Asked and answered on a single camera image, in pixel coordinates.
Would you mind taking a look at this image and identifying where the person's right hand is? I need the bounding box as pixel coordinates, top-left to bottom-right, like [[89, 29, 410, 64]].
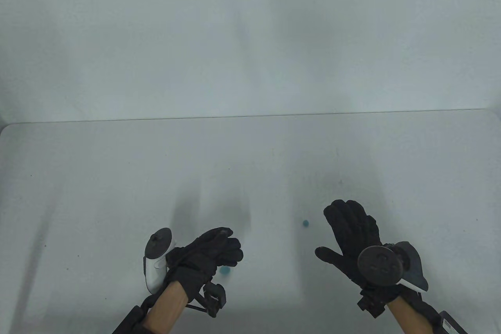
[[315, 199, 407, 305]]

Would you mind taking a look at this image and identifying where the person's left hand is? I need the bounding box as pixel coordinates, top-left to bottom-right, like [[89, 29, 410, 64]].
[[166, 227, 244, 299]]

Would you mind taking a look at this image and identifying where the person's left forearm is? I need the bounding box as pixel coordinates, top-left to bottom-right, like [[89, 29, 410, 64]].
[[145, 281, 190, 334]]

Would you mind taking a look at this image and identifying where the person's right forearm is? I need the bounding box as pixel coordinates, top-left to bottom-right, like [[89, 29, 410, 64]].
[[387, 297, 431, 334]]

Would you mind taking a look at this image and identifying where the white and grey controller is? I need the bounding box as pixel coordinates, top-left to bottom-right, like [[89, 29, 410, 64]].
[[145, 227, 177, 294], [357, 241, 429, 293]]

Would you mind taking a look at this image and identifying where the black box with label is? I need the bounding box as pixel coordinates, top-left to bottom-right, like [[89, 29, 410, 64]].
[[436, 311, 468, 334], [112, 305, 148, 334]]

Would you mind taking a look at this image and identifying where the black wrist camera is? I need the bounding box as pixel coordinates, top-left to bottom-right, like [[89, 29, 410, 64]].
[[356, 291, 388, 318], [203, 283, 227, 318]]

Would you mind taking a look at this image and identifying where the black forearm strap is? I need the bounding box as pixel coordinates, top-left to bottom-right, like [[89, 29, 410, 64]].
[[407, 293, 441, 327]]

